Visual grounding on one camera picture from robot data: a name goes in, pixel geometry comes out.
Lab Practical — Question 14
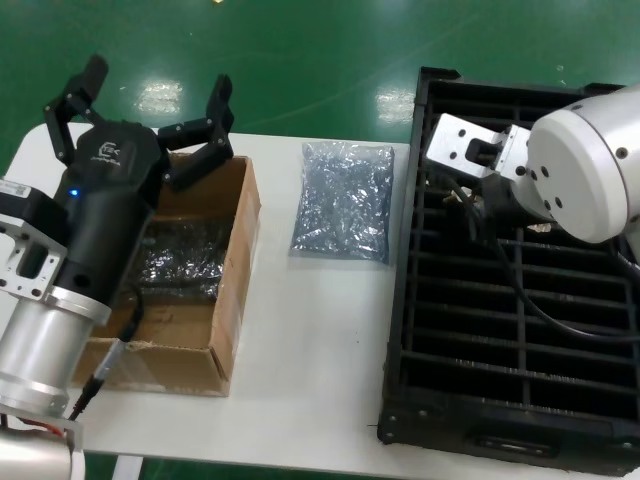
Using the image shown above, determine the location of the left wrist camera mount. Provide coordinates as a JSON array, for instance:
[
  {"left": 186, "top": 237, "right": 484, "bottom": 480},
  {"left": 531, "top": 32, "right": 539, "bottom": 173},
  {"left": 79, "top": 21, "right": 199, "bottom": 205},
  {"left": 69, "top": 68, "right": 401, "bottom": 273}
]
[{"left": 0, "top": 175, "right": 72, "bottom": 302}]

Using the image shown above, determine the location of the dark graphics card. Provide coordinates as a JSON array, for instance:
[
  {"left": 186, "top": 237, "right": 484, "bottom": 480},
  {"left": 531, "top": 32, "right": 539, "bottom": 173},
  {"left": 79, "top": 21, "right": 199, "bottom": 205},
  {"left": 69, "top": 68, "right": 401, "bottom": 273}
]
[{"left": 438, "top": 184, "right": 554, "bottom": 236}]

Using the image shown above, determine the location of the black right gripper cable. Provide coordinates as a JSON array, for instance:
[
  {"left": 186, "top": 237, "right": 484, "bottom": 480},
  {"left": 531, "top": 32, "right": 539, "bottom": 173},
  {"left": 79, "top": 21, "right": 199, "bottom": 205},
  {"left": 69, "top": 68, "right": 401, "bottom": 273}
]
[{"left": 447, "top": 177, "right": 640, "bottom": 347}]

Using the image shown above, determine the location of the black slotted container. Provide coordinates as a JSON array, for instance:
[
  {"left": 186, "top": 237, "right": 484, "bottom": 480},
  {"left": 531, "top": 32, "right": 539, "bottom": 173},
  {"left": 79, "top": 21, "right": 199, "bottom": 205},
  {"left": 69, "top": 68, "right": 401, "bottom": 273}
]
[{"left": 377, "top": 67, "right": 640, "bottom": 474}]

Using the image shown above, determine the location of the white table leg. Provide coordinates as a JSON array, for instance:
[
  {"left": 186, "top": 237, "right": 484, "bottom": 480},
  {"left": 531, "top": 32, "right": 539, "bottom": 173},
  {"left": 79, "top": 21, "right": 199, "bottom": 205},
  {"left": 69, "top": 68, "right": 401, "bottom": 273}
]
[{"left": 114, "top": 457, "right": 145, "bottom": 480}]

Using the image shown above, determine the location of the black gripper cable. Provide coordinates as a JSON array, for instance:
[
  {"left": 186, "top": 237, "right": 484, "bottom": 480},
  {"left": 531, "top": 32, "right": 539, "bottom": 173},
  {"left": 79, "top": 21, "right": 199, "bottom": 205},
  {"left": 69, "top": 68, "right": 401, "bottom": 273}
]
[
  {"left": 67, "top": 283, "right": 147, "bottom": 427},
  {"left": 447, "top": 177, "right": 640, "bottom": 347}
]

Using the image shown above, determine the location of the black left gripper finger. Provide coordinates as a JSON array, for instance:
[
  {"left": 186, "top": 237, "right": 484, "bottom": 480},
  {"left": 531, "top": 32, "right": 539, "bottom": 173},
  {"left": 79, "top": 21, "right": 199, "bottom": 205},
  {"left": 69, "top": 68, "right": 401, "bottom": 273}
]
[
  {"left": 157, "top": 73, "right": 237, "bottom": 195},
  {"left": 42, "top": 53, "right": 111, "bottom": 169}
]

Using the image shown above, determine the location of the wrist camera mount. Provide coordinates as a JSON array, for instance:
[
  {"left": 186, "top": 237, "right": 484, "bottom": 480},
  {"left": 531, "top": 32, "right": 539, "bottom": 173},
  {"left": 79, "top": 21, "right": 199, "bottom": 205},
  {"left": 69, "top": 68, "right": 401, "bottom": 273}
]
[
  {"left": 0, "top": 175, "right": 72, "bottom": 302},
  {"left": 424, "top": 113, "right": 532, "bottom": 180}
]

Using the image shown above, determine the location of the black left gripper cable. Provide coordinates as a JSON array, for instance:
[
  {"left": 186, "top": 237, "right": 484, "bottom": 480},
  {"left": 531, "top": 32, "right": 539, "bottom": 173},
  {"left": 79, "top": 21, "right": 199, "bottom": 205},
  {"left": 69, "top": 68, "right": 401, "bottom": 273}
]
[{"left": 67, "top": 283, "right": 147, "bottom": 427}]

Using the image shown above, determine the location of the clear antistatic bag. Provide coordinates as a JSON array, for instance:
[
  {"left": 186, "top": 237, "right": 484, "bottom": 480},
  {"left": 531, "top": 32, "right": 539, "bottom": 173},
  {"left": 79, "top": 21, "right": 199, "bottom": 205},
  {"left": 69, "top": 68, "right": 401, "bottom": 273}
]
[{"left": 288, "top": 140, "right": 397, "bottom": 265}]

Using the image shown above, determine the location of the brown cardboard box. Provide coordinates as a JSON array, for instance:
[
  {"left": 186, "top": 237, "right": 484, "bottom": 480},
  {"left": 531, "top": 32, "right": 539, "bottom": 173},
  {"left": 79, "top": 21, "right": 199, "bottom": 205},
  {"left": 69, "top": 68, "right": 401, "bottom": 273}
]
[{"left": 69, "top": 149, "right": 263, "bottom": 399}]

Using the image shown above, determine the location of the bagged graphics card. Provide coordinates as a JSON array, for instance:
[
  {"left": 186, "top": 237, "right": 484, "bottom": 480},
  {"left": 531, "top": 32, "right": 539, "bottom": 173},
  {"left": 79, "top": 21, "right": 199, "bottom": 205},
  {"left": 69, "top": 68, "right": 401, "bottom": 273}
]
[{"left": 133, "top": 217, "right": 236, "bottom": 307}]

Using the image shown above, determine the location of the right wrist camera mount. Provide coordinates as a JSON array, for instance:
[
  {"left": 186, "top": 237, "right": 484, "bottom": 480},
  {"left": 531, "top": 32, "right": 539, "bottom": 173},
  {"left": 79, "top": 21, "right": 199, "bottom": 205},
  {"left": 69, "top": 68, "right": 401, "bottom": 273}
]
[{"left": 424, "top": 113, "right": 532, "bottom": 180}]

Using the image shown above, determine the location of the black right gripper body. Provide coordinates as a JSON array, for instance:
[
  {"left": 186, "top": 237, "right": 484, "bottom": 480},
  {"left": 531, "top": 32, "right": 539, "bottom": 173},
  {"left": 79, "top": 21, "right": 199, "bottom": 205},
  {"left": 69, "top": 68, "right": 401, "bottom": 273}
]
[{"left": 478, "top": 174, "right": 524, "bottom": 224}]

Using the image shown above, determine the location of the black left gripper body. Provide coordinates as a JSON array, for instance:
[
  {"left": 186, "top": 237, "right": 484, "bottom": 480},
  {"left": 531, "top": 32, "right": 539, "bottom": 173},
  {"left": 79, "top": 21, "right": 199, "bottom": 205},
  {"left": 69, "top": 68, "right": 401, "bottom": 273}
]
[{"left": 55, "top": 118, "right": 170, "bottom": 307}]

